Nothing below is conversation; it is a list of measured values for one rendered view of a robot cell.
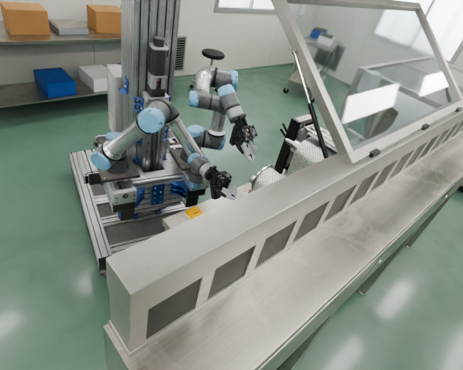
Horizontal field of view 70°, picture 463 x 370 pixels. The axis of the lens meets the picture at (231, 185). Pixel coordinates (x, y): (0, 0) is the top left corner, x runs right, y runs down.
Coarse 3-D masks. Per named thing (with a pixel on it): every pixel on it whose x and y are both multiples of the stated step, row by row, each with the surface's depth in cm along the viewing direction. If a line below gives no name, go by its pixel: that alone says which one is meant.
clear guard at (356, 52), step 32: (288, 0) 98; (320, 32) 103; (352, 32) 116; (384, 32) 131; (416, 32) 151; (320, 64) 99; (352, 64) 110; (384, 64) 123; (416, 64) 141; (352, 96) 104; (384, 96) 116; (416, 96) 132; (448, 96) 153; (352, 128) 99; (384, 128) 110
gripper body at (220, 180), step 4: (212, 168) 164; (208, 172) 164; (212, 172) 163; (216, 172) 163; (220, 172) 162; (224, 172) 164; (208, 176) 166; (212, 176) 165; (216, 176) 159; (220, 176) 161; (224, 176) 161; (228, 176) 161; (208, 180) 168; (216, 180) 160; (220, 180) 157; (224, 180) 159; (228, 180) 161; (216, 184) 163; (220, 184) 160; (224, 184) 162; (228, 184) 164; (216, 188) 162; (220, 188) 161
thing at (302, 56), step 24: (312, 0) 105; (336, 0) 112; (360, 0) 123; (384, 0) 137; (288, 24) 94; (312, 72) 93; (312, 120) 96; (336, 120) 93; (432, 120) 132; (336, 144) 94; (384, 144) 105
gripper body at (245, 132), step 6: (234, 120) 148; (240, 120) 146; (240, 126) 147; (246, 126) 146; (252, 126) 149; (240, 132) 146; (246, 132) 146; (252, 132) 147; (234, 138) 152; (240, 138) 150; (246, 138) 147; (252, 138) 150
